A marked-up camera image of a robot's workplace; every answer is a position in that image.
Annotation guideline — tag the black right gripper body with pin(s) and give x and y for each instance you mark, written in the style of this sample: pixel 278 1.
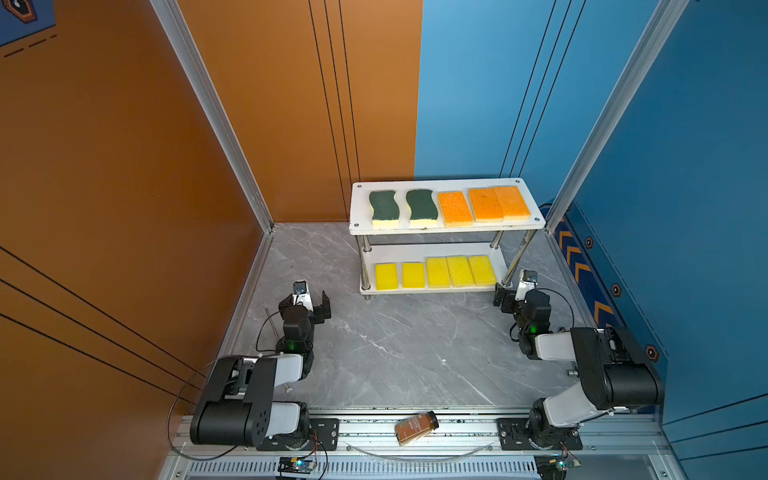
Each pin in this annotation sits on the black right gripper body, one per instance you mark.
pixel 521 323

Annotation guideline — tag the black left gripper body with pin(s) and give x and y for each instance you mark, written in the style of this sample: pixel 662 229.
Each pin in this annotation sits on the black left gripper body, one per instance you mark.
pixel 309 341

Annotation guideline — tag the orange sponge stack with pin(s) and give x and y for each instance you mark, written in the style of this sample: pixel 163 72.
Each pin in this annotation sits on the orange sponge stack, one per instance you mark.
pixel 512 203

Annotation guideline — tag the yellow sponge stack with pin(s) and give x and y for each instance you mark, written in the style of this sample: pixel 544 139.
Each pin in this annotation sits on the yellow sponge stack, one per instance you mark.
pixel 413 275

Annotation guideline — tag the green scouring sponge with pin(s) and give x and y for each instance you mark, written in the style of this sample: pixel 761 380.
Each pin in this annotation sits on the green scouring sponge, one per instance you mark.
pixel 385 209
pixel 423 210

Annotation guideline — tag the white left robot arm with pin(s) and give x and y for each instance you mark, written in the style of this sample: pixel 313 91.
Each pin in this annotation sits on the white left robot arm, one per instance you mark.
pixel 237 406

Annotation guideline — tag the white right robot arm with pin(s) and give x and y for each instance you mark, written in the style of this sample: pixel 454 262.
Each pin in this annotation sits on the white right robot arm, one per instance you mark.
pixel 613 372

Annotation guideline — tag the white two-tier shelf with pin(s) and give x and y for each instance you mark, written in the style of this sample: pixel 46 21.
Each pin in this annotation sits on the white two-tier shelf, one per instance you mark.
pixel 406 244

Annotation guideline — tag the green circuit board left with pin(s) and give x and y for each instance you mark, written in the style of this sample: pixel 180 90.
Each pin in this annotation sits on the green circuit board left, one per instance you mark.
pixel 296 466

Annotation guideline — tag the brown spice bottle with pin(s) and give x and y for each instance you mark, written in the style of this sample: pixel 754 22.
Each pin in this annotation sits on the brown spice bottle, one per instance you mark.
pixel 415 427

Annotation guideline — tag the circuit board right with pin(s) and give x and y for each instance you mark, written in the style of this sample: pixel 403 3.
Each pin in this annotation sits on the circuit board right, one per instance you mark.
pixel 557 466

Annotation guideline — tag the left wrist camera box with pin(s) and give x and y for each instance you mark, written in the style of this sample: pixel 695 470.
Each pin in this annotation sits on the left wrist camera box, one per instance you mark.
pixel 301 295

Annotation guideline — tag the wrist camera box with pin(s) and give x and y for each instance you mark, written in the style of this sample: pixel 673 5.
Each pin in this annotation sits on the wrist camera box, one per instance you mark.
pixel 528 280
pixel 301 295

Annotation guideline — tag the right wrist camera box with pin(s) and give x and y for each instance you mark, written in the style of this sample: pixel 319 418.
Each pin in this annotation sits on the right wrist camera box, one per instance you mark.
pixel 528 280

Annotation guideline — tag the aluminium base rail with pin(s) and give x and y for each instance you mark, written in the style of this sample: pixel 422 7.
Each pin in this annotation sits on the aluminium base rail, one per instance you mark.
pixel 448 443

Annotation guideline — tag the aluminium corner post right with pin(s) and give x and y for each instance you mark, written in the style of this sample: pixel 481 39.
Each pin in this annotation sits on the aluminium corner post right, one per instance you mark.
pixel 653 38

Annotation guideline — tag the aluminium corner post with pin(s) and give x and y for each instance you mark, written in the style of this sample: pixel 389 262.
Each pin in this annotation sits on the aluminium corner post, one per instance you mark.
pixel 653 38
pixel 171 18

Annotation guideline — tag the aluminium corner post left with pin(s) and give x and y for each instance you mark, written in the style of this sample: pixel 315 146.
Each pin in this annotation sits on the aluminium corner post left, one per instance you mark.
pixel 171 18

